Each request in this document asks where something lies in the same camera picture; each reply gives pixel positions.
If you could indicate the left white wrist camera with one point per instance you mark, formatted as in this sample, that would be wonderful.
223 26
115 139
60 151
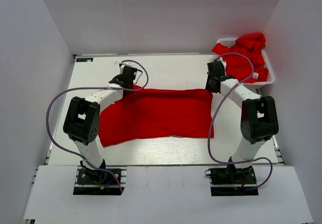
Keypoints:
124 65

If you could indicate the white plastic basket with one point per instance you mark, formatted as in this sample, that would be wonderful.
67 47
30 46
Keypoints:
229 42

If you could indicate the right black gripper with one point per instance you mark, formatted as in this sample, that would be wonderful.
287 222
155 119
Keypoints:
209 88

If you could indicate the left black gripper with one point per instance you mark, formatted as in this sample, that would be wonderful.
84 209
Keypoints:
117 77

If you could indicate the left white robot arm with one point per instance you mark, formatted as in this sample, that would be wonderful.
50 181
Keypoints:
82 127

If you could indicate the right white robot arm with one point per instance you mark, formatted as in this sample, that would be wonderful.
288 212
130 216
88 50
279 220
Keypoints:
258 121

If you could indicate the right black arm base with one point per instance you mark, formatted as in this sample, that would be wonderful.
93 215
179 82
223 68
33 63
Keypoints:
230 181

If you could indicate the red t shirts in basket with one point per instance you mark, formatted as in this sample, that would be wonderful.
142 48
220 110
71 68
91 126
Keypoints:
244 57

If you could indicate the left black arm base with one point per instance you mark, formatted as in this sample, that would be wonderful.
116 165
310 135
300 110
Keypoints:
106 185

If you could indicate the blue table label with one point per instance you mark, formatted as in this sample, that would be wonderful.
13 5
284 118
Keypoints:
84 59

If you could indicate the red t shirt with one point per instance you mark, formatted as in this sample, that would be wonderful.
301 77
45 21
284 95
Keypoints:
154 113

